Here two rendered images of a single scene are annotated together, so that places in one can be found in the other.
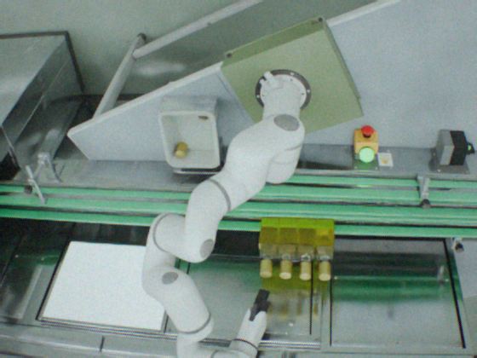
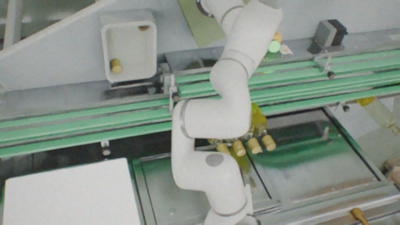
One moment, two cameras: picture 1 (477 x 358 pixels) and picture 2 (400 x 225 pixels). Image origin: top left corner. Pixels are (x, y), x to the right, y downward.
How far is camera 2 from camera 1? 0.58 m
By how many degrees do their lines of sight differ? 23
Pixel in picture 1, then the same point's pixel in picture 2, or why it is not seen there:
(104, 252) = (50, 180)
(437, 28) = not seen: outside the picture
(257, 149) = (266, 23)
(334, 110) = not seen: hidden behind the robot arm
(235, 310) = (201, 195)
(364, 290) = (286, 155)
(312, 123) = not seen: hidden behind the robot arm
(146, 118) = (77, 37)
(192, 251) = (244, 122)
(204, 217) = (245, 89)
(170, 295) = (225, 175)
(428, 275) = (325, 135)
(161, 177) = (99, 95)
